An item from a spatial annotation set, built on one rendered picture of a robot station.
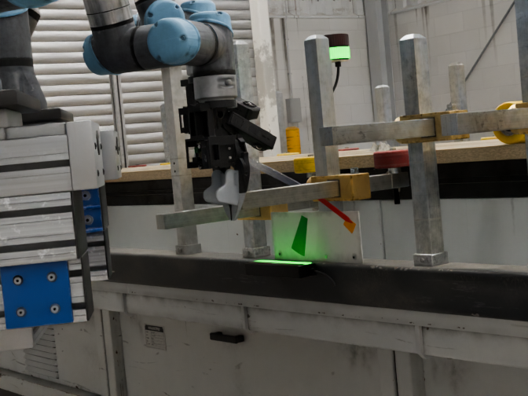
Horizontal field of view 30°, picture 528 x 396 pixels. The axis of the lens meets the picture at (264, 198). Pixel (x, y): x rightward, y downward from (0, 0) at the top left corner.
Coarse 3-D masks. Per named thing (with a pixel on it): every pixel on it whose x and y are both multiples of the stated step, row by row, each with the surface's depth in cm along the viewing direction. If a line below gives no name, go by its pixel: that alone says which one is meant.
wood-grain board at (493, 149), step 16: (448, 144) 259; (464, 144) 235; (480, 144) 216; (496, 144) 200; (512, 144) 185; (272, 160) 252; (288, 160) 233; (352, 160) 216; (368, 160) 213; (448, 160) 196; (464, 160) 192; (480, 160) 189; (128, 176) 289; (144, 176) 282; (160, 176) 276; (192, 176) 264; (208, 176) 258
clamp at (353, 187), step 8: (312, 176) 198; (320, 176) 194; (328, 176) 192; (336, 176) 190; (344, 176) 188; (352, 176) 187; (360, 176) 188; (368, 176) 190; (344, 184) 188; (352, 184) 187; (360, 184) 188; (368, 184) 190; (344, 192) 189; (352, 192) 187; (360, 192) 188; (368, 192) 190; (328, 200) 192; (336, 200) 191; (344, 200) 189; (352, 200) 187
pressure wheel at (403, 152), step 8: (376, 152) 200; (384, 152) 198; (392, 152) 197; (400, 152) 198; (408, 152) 198; (376, 160) 200; (384, 160) 198; (392, 160) 198; (400, 160) 198; (408, 160) 198; (376, 168) 200; (384, 168) 199; (392, 168) 200; (400, 168) 201
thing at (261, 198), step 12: (372, 180) 195; (384, 180) 198; (396, 180) 199; (408, 180) 202; (252, 192) 176; (264, 192) 178; (276, 192) 180; (288, 192) 182; (300, 192) 183; (312, 192) 185; (324, 192) 187; (336, 192) 189; (252, 204) 176; (264, 204) 178; (276, 204) 180
